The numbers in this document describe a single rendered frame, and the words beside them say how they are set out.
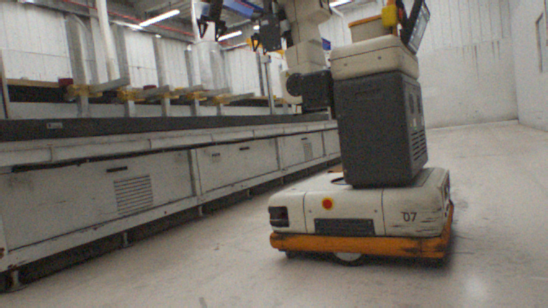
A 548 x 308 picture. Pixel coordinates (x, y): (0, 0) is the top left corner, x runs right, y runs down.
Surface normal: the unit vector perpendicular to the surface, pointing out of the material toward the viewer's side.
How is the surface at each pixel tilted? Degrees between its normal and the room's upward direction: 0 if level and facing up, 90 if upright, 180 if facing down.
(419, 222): 90
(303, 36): 90
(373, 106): 90
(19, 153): 90
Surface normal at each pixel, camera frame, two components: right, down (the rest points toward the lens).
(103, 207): 0.87, -0.08
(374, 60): -0.48, 0.11
